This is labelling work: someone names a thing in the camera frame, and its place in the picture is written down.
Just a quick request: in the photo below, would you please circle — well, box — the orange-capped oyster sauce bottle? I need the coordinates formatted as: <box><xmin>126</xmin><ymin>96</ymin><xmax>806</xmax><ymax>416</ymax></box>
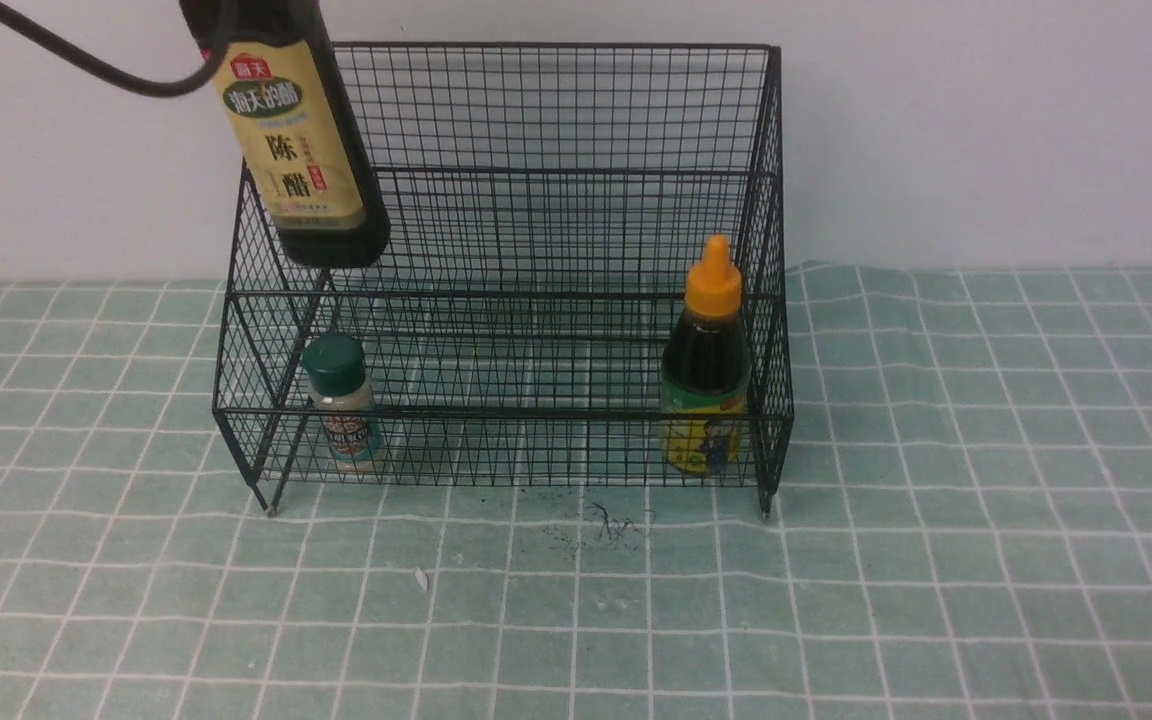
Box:
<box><xmin>660</xmin><ymin>234</ymin><xmax>753</xmax><ymax>477</ymax></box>

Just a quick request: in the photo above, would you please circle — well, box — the dark vinegar bottle yellow label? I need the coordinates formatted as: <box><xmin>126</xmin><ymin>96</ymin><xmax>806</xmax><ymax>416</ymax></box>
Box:
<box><xmin>180</xmin><ymin>1</ymin><xmax>391</xmax><ymax>270</ymax></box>

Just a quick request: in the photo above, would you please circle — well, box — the green-capped small spice jar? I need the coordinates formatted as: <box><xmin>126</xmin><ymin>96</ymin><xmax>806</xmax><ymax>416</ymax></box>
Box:
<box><xmin>301</xmin><ymin>332</ymin><xmax>384</xmax><ymax>473</ymax></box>

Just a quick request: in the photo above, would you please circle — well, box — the green checkered tablecloth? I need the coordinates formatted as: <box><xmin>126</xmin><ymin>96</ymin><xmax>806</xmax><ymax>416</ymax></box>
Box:
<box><xmin>0</xmin><ymin>265</ymin><xmax>1152</xmax><ymax>719</ymax></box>

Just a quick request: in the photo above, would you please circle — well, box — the black wire mesh shelf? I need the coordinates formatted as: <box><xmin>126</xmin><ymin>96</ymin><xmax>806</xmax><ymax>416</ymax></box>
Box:
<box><xmin>212</xmin><ymin>41</ymin><xmax>794</xmax><ymax>515</ymax></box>

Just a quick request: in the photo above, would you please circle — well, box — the black cable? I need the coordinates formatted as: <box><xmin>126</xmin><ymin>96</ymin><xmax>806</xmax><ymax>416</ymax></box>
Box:
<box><xmin>0</xmin><ymin>0</ymin><xmax>237</xmax><ymax>99</ymax></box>

